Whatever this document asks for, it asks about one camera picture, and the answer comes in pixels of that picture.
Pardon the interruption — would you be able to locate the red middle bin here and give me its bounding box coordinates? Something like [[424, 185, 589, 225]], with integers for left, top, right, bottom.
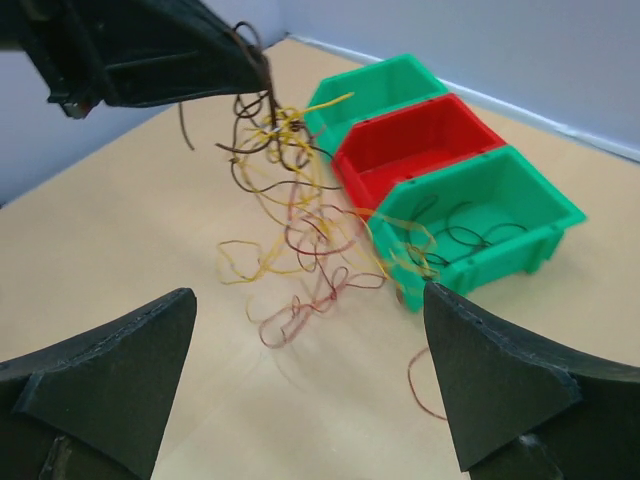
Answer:
[[331, 93, 506, 210]]

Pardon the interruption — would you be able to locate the dark brown cable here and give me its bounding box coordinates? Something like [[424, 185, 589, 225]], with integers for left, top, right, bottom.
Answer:
[[177, 20, 346, 211], [409, 194, 529, 274]]

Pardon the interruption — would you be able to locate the red yellow cable pile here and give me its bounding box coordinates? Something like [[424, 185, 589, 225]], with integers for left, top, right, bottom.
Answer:
[[215, 92, 447, 421]]

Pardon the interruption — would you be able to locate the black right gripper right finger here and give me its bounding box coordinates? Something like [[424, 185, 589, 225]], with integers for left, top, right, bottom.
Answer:
[[424, 282, 639, 479]]

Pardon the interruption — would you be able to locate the green far bin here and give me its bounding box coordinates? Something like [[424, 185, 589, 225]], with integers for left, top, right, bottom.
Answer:
[[304, 54, 449, 154]]

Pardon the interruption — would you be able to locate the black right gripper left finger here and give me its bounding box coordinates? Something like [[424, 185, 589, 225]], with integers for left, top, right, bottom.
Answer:
[[1, 288, 197, 479]]

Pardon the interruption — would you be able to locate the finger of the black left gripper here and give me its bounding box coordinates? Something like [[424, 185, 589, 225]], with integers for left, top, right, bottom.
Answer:
[[1, 0, 269, 119]]

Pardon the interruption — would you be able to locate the green bin near cables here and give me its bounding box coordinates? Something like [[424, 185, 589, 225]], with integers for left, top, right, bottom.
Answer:
[[368, 146, 586, 312]]

